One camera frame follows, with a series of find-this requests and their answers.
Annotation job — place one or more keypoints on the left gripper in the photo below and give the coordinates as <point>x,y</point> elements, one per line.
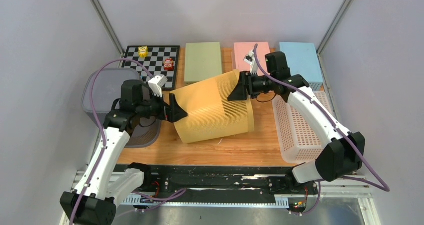
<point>171,113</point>

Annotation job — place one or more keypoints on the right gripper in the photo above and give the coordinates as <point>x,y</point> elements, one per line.
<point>240,92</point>

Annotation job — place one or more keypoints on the yellow ribbed bin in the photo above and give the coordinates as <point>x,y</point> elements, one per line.
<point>210,115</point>

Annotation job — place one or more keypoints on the green perforated tray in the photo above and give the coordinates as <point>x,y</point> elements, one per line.
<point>203,60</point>

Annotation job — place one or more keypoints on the blue perforated tray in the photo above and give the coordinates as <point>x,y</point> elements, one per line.
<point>302,59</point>

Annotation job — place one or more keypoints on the grey mesh basket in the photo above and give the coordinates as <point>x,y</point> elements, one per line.
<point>106,89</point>

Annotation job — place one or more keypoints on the large white perforated basket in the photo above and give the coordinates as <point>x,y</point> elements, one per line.
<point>304,127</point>

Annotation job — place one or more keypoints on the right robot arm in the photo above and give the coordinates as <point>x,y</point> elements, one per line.
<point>342,149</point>

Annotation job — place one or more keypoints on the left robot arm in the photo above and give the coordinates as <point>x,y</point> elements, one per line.
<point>94,200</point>

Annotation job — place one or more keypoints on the red owl toy block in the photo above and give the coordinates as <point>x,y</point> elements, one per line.
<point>169,64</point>

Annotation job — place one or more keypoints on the black white checkerboard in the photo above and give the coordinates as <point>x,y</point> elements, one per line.
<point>154,61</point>

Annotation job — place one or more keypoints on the yellow owl toy block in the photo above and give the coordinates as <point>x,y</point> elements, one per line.
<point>143,51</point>

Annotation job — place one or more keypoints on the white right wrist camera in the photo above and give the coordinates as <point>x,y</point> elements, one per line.
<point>250,59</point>

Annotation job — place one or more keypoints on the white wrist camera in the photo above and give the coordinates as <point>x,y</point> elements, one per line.
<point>250,59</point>
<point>156,83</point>

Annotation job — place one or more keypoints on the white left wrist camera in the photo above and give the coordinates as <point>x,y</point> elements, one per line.
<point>156,83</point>

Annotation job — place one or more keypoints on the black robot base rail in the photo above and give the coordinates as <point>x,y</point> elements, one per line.
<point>238,187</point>

